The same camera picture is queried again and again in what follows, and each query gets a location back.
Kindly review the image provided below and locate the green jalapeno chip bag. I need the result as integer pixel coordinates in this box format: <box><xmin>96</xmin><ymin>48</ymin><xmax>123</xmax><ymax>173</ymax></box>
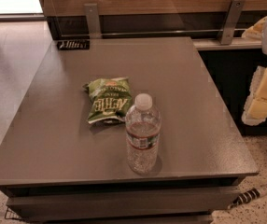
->
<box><xmin>84</xmin><ymin>77</ymin><xmax>133</xmax><ymax>125</ymax></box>

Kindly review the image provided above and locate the metal rail bar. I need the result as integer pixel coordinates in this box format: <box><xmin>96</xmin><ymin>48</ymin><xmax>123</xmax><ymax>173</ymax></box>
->
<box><xmin>60</xmin><ymin>28</ymin><xmax>246</xmax><ymax>39</ymax></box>

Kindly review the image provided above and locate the left metal bracket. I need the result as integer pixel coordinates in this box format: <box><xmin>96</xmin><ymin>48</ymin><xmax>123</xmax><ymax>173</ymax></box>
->
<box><xmin>84</xmin><ymin>3</ymin><xmax>102</xmax><ymax>39</ymax></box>

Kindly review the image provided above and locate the right metal bracket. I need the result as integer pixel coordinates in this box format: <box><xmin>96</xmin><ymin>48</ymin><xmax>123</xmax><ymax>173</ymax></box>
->
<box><xmin>218</xmin><ymin>0</ymin><xmax>246</xmax><ymax>45</ymax></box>

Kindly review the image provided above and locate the metal bracket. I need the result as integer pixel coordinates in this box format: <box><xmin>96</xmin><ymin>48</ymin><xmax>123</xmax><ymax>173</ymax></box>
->
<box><xmin>84</xmin><ymin>3</ymin><xmax>102</xmax><ymax>39</ymax></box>
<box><xmin>218</xmin><ymin>0</ymin><xmax>246</xmax><ymax>45</ymax></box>

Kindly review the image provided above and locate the clear plastic water bottle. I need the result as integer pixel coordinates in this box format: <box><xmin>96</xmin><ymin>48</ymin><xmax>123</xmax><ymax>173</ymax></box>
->
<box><xmin>125</xmin><ymin>93</ymin><xmax>162</xmax><ymax>175</ymax></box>

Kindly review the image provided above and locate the black white striped tool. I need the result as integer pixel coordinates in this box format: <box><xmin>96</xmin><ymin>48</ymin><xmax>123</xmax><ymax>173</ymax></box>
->
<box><xmin>228</xmin><ymin>185</ymin><xmax>267</xmax><ymax>209</ymax></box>

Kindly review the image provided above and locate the black floor vent grille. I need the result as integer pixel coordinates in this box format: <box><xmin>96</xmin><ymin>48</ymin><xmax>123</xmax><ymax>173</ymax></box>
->
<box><xmin>57</xmin><ymin>40</ymin><xmax>90</xmax><ymax>50</ymax></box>

